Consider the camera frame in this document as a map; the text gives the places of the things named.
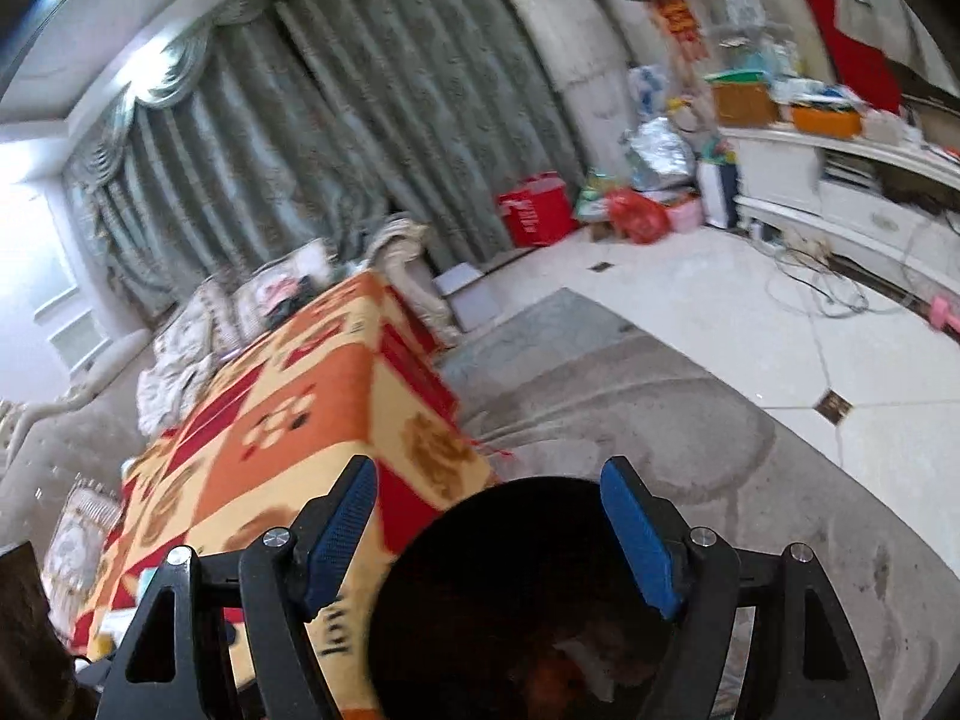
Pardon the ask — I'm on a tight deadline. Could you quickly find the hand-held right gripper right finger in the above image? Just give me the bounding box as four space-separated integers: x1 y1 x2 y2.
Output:
600 456 882 720

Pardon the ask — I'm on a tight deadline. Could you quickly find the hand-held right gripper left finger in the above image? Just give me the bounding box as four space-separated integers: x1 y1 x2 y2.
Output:
96 456 380 720

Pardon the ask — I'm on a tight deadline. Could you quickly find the black round trash bin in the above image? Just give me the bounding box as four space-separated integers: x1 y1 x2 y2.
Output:
369 476 691 720

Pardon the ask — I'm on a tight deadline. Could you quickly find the orange red printed blanket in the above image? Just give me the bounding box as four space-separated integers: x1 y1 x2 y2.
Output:
71 270 500 720

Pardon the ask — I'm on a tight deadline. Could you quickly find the pile of floral bedding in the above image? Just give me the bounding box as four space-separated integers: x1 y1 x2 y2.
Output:
137 240 338 436

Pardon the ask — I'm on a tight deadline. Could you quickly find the floral pillow with fringe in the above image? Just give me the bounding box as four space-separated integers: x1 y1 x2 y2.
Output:
41 480 125 601

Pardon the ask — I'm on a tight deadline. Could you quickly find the white flat box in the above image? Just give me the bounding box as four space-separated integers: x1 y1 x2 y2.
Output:
435 264 502 331

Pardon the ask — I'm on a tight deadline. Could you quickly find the folded beige quilt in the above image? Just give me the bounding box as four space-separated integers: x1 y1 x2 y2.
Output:
360 216 460 347

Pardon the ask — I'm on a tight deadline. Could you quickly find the grey tufted headboard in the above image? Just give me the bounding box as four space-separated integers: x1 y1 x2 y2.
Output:
0 330 162 548

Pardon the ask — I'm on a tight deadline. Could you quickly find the red plastic bag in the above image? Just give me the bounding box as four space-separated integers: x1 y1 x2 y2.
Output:
606 191 671 245

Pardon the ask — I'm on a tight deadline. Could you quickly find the red shopping bag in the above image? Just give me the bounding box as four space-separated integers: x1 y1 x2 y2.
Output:
499 172 578 247

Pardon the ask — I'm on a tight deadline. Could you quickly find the silver foil bag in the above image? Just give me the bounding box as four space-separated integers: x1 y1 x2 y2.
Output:
626 116 698 192

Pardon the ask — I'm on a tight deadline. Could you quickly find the white low cabinet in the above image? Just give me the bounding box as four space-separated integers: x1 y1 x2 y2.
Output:
720 124 960 282

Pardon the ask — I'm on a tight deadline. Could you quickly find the grey green patterned curtain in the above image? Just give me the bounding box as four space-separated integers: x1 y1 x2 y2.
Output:
60 0 590 320

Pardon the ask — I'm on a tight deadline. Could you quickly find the brown cardboard box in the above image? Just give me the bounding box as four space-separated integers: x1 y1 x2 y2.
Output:
711 79 779 128

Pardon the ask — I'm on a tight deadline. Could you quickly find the orange basket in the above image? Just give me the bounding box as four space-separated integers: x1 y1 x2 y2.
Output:
791 103 863 140

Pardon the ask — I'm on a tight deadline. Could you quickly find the white standing air conditioner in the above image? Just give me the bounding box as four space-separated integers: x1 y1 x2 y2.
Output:
495 0 638 175

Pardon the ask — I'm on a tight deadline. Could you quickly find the tangle of floor cables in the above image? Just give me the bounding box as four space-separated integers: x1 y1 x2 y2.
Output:
765 229 871 316

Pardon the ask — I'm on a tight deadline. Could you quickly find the red wall cloth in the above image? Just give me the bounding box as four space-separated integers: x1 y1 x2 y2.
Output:
784 0 901 113

